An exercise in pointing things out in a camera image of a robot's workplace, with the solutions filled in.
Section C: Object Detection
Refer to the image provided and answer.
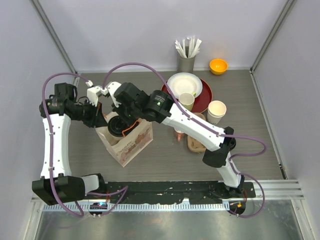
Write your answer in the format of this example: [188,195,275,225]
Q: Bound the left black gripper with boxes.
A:
[72,99,108,128]

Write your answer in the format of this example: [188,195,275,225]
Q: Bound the black cup lid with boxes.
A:
[107,115,129,137]

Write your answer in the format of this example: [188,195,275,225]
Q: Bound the paper takeout bag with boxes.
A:
[95,119,153,167]

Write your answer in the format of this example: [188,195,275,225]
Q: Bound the stack of white paper cups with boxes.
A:
[207,100,227,125]

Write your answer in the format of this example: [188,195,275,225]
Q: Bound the black cup lids stack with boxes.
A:
[228,138,237,151]

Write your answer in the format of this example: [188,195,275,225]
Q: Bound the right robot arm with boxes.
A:
[107,82,245,198]

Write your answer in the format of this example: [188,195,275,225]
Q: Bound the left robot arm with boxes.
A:
[32,83,107,206]

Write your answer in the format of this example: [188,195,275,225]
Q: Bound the pink mug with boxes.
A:
[174,128,186,142]

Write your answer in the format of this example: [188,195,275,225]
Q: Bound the white paper plate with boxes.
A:
[167,72,203,99]

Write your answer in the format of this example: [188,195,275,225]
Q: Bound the grey straw holder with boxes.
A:
[177,55,196,74]

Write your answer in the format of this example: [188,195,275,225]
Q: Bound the brown cardboard cup carrier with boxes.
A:
[186,112,208,153]

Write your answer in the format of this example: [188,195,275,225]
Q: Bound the white wrapped straws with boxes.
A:
[174,36,202,59]

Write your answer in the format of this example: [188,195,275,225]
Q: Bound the orange bowl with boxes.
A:
[209,58,228,75]

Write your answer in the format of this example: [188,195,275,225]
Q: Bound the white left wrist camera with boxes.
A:
[85,80,109,107]

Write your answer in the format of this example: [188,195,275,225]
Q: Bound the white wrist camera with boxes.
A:
[100,81,122,108]
[85,80,109,107]

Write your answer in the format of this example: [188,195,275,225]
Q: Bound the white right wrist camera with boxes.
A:
[100,81,122,108]

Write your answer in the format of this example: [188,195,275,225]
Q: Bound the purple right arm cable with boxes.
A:
[102,62,267,218]

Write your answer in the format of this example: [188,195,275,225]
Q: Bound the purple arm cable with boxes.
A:
[42,72,130,230]
[102,62,267,218]

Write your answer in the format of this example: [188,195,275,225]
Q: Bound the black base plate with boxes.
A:
[77,179,257,205]

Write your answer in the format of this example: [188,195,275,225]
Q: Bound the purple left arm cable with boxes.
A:
[42,72,130,230]

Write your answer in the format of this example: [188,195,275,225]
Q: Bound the aluminium frame rail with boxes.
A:
[31,179,305,212]

